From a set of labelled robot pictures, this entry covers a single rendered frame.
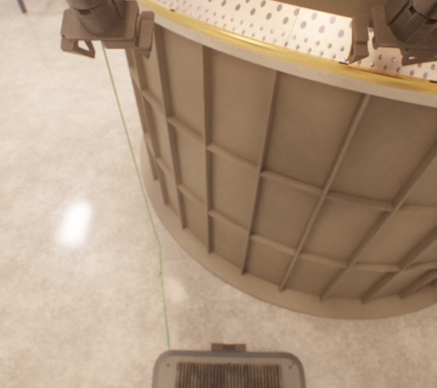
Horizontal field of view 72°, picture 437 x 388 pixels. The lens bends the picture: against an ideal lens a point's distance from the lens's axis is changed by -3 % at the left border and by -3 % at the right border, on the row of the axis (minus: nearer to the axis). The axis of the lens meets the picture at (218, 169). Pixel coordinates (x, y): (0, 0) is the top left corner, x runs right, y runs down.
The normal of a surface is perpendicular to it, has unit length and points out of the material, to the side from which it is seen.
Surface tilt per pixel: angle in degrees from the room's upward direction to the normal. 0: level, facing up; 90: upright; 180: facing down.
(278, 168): 90
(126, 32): 30
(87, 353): 0
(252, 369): 0
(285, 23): 43
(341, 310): 0
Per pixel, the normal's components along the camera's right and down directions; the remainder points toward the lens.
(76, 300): 0.01, -0.65
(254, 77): -0.56, 0.63
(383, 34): 0.00, -0.18
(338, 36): -0.28, -0.01
